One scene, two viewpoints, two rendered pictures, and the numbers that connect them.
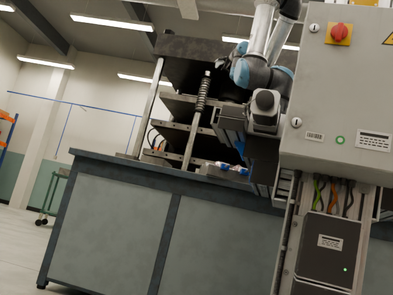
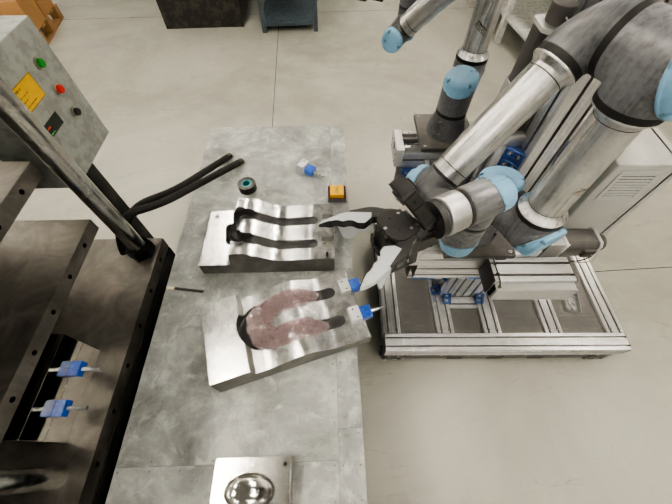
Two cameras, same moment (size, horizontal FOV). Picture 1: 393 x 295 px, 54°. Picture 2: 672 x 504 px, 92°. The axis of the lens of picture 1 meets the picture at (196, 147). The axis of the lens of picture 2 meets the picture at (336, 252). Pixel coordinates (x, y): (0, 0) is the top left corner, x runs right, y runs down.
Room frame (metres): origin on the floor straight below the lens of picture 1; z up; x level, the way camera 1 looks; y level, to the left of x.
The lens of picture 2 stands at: (2.20, 0.21, 1.89)
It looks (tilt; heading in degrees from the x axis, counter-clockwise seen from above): 57 degrees down; 255
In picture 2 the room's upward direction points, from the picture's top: straight up
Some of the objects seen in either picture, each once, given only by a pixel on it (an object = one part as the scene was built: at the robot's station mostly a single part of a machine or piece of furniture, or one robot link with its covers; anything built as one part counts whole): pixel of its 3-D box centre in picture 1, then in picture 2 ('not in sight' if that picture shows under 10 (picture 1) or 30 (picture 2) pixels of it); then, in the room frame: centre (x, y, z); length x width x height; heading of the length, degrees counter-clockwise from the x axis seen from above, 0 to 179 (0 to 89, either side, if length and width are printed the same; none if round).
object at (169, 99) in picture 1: (227, 118); not in sight; (3.31, -0.21, 1.52); 1.10 x 0.70 x 0.05; 76
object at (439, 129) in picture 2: not in sight; (448, 119); (1.47, -0.77, 1.09); 0.15 x 0.15 x 0.10
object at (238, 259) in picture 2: not in sight; (269, 234); (2.25, -0.57, 0.87); 0.50 x 0.26 x 0.14; 166
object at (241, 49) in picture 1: (242, 51); (480, 200); (1.83, -0.11, 1.43); 0.11 x 0.08 x 0.09; 11
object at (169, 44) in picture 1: (232, 91); not in sight; (3.25, -0.19, 1.75); 1.30 x 0.84 x 0.61; 76
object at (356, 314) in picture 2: (224, 167); (367, 311); (1.98, -0.17, 0.86); 0.13 x 0.05 x 0.05; 4
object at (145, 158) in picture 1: (155, 165); (253, 490); (2.42, 0.22, 0.84); 0.20 x 0.15 x 0.07; 166
